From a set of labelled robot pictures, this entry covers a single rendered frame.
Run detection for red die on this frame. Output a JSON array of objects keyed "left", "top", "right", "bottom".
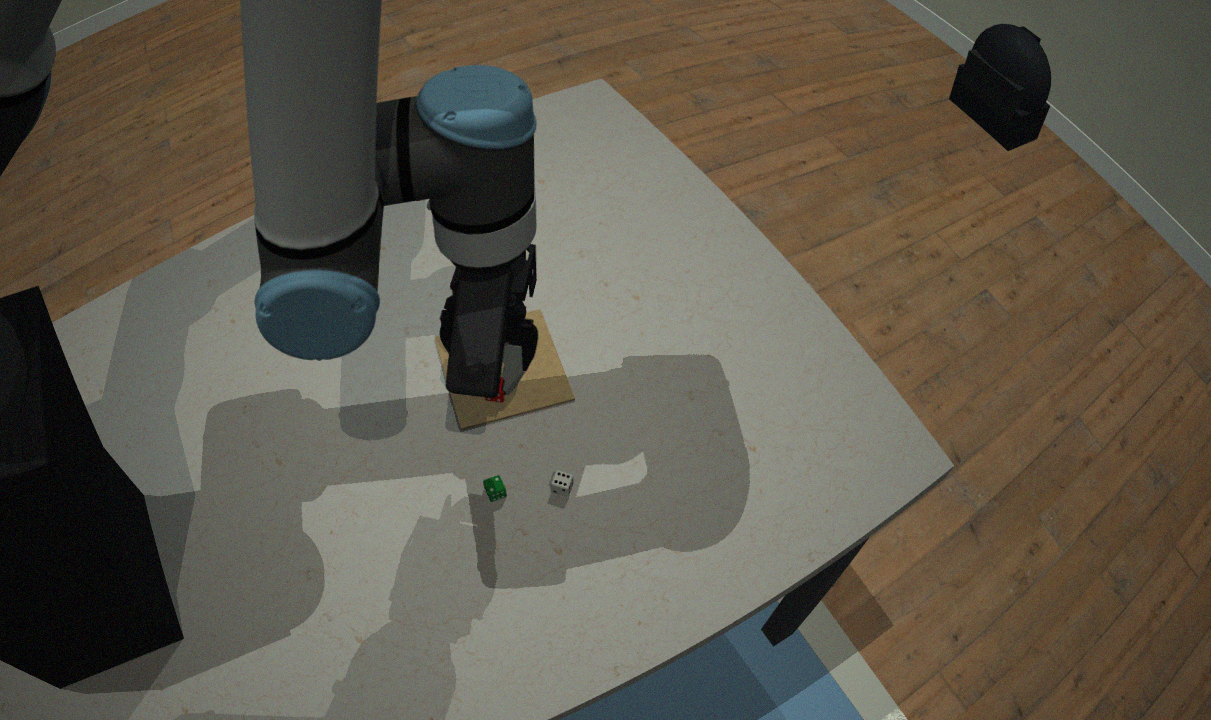
[{"left": 484, "top": 378, "right": 505, "bottom": 403}]

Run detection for tan square mat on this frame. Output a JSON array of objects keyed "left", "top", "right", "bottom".
[{"left": 435, "top": 309, "right": 575, "bottom": 430}]

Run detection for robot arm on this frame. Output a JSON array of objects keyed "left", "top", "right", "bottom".
[{"left": 0, "top": 0, "right": 536, "bottom": 398}]

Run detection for white die with black pips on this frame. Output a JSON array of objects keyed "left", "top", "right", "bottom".
[{"left": 551, "top": 470, "right": 573, "bottom": 496}]

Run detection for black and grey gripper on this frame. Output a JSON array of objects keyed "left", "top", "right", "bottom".
[{"left": 440, "top": 244, "right": 538, "bottom": 394}]

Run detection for green die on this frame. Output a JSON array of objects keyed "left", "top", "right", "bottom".
[{"left": 483, "top": 476, "right": 507, "bottom": 502}]

